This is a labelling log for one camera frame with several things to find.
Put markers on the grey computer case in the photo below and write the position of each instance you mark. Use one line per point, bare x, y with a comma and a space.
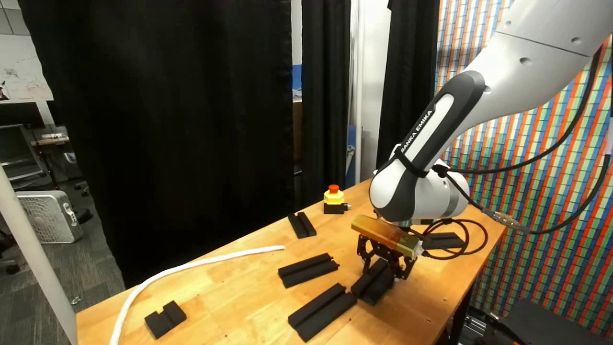
49, 216

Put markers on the wide black curtain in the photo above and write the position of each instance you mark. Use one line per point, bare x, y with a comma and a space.
160, 126

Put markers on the colourful patterned wall panel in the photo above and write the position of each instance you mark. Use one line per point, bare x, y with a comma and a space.
562, 268

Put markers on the white frame post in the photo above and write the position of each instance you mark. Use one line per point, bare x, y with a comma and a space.
367, 76

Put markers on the white metal pole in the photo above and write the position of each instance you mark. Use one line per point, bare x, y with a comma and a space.
39, 268

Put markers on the white flexible tube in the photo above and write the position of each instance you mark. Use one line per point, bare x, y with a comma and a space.
256, 251

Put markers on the white desk board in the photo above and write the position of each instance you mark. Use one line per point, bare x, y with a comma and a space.
20, 69

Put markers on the yellow emergency stop button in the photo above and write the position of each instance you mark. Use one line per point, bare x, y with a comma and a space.
334, 199

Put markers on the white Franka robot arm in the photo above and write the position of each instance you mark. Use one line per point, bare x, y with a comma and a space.
524, 57

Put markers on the black controller box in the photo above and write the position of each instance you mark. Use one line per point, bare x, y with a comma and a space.
480, 327

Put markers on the small black grooved block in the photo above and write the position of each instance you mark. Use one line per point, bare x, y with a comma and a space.
164, 318

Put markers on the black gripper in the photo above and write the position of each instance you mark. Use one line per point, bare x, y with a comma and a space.
386, 249

